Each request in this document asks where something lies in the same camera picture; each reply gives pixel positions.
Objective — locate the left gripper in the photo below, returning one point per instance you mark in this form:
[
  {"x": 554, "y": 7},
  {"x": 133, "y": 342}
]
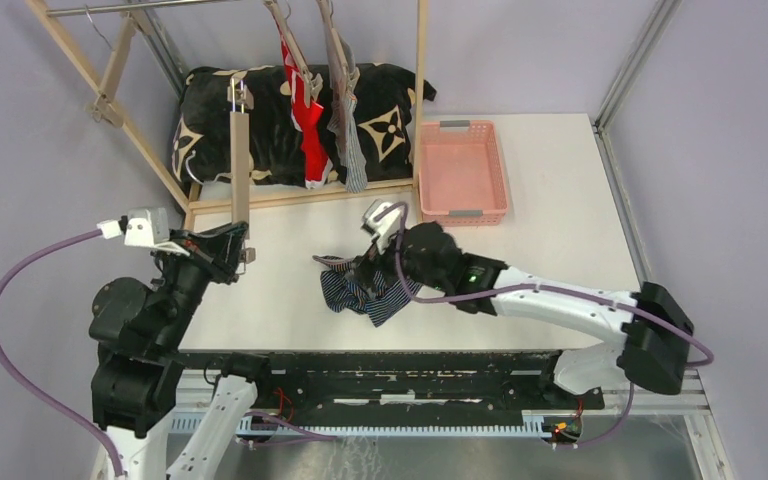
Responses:
[{"x": 200, "y": 246}]

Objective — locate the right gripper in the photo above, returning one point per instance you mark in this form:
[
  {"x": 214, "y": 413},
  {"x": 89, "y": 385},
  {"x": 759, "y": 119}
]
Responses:
[{"x": 366, "y": 265}]

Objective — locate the navy striped underwear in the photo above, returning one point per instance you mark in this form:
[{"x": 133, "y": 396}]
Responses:
[{"x": 341, "y": 291}]

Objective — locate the red underwear with white lettering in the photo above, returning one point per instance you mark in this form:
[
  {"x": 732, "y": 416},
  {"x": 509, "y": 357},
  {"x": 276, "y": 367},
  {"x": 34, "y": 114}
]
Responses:
[{"x": 306, "y": 117}]

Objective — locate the beige hanger with red underwear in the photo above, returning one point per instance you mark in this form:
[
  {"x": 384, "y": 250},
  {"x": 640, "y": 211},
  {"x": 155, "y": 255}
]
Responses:
[{"x": 298, "y": 46}]

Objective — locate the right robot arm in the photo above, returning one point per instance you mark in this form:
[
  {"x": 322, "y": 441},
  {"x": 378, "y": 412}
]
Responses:
[{"x": 643, "y": 336}]

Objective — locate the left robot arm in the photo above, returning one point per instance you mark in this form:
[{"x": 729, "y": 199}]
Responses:
[{"x": 139, "y": 327}]

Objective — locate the grey striped underwear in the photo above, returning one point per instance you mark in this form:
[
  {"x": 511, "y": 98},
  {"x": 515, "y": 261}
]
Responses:
[{"x": 343, "y": 122}]

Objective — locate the empty beige clip hanger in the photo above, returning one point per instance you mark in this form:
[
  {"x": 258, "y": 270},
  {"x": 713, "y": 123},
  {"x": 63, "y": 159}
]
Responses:
[{"x": 102, "y": 109}]

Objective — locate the pink plastic basket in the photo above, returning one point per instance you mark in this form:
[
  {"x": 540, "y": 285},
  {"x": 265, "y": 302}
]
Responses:
[{"x": 462, "y": 179}]

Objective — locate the black floral plush cushion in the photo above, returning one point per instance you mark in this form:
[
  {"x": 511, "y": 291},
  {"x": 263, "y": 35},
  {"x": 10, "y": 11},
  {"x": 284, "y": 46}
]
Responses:
[{"x": 200, "y": 149}]

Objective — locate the metal hanging rod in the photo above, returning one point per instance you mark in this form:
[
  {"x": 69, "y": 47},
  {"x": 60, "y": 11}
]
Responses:
[{"x": 125, "y": 7}]

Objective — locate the aluminium corner profile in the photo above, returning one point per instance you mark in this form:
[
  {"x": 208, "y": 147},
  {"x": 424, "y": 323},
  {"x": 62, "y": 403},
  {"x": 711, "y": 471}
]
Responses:
[{"x": 642, "y": 48}]

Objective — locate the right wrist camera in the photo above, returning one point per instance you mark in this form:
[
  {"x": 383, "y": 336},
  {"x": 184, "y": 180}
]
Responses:
[{"x": 382, "y": 220}]

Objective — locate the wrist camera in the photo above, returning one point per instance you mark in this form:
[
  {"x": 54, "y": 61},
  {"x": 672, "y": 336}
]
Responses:
[
  {"x": 145, "y": 227},
  {"x": 382, "y": 220}
]

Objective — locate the wooden clothes rack frame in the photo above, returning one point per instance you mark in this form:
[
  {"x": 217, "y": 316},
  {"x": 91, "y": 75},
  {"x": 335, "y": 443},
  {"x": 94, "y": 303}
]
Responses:
[{"x": 71, "y": 48}]

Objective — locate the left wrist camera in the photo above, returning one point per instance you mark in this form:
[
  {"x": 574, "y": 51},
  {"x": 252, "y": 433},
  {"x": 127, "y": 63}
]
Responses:
[{"x": 145, "y": 227}]

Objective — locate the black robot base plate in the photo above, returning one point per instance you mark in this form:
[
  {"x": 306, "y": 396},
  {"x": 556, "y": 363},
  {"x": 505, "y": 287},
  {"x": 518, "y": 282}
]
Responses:
[{"x": 416, "y": 389}]

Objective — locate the aluminium wall profile left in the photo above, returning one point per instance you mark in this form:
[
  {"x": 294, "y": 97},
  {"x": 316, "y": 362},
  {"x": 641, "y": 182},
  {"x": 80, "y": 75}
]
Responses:
[{"x": 164, "y": 50}]

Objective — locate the white slotted cable duct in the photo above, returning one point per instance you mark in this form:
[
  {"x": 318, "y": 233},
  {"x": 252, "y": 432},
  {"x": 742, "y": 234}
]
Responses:
[{"x": 529, "y": 426}]

